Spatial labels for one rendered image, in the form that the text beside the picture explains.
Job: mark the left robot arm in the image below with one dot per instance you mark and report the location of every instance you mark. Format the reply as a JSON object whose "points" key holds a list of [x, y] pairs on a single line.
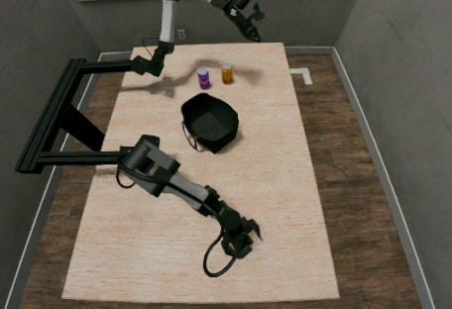
{"points": [[166, 44]]}

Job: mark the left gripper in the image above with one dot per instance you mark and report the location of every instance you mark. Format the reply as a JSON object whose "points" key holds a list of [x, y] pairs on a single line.
{"points": [[242, 24]]}

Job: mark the black fabric bag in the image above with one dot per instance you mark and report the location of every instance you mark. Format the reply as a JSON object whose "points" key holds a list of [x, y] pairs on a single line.
{"points": [[200, 104]]}

